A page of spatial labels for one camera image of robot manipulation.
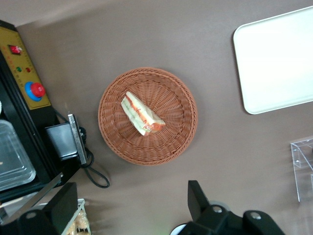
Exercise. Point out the long silver metal strip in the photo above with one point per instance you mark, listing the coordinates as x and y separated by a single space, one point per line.
36 197

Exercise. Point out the white round object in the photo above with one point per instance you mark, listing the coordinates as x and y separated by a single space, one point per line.
179 230

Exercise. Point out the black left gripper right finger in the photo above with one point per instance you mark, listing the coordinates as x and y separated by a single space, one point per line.
210 220

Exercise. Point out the wrapped triangle sandwich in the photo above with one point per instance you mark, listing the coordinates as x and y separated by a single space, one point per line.
139 112

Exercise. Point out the clear acrylic bottle box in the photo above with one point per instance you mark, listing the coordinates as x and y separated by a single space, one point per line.
302 156

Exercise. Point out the clear plastic food container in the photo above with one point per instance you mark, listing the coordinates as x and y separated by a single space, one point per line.
12 159

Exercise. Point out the white plastic tray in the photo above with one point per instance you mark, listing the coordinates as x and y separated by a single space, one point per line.
276 63

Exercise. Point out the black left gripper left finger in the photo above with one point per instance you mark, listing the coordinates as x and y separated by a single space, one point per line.
58 208

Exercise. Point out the round brown wicker basket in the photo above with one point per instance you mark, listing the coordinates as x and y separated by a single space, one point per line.
171 98

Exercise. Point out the silver metal bar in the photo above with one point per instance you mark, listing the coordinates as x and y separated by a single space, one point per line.
77 139

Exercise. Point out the red emergency stop button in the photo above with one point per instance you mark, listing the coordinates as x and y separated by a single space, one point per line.
36 90

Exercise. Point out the black power adapter box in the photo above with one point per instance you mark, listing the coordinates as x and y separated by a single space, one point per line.
61 139

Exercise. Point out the black sealing machine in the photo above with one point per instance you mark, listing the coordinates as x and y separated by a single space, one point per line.
14 117

